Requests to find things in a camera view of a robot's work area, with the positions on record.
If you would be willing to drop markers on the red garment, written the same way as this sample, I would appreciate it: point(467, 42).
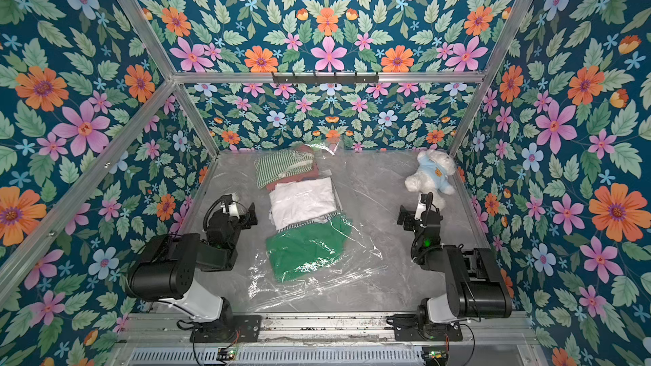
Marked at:
point(308, 176)

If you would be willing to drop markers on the clear plastic vacuum bag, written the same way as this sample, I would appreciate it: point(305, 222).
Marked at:
point(361, 260)

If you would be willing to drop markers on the green white striped garment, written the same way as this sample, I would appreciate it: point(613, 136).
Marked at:
point(282, 164)

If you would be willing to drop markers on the aluminium front rail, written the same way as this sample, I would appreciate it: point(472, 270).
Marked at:
point(331, 328)

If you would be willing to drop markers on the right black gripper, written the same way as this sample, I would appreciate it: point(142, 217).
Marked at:
point(409, 219)

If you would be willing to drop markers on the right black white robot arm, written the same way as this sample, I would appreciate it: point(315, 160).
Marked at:
point(474, 287)

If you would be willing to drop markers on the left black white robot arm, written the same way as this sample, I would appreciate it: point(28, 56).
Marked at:
point(165, 270)

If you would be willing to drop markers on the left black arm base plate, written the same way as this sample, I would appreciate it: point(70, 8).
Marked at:
point(238, 329)

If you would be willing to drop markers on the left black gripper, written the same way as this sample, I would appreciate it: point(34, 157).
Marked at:
point(247, 215)

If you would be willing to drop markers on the green t-shirt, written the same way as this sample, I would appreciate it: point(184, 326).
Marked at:
point(307, 248)

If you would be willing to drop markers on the black wall hook rail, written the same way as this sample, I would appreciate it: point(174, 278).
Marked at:
point(326, 78)

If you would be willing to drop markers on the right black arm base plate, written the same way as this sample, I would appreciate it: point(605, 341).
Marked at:
point(414, 328)

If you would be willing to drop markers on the white slotted cable duct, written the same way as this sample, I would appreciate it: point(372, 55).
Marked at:
point(278, 356)

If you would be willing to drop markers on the white teddy bear blue shirt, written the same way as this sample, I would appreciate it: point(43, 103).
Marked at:
point(432, 176)

